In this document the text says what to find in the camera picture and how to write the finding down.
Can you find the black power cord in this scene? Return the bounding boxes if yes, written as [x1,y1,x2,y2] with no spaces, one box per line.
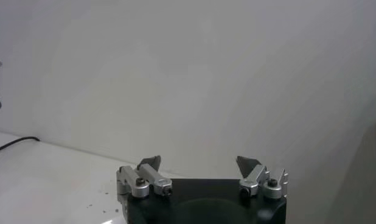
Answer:
[0,136,41,154]

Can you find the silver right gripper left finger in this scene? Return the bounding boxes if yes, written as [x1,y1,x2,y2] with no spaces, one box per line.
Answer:
[116,155,173,200]

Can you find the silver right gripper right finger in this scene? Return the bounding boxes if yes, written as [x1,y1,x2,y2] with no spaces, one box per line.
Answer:
[235,155,289,200]

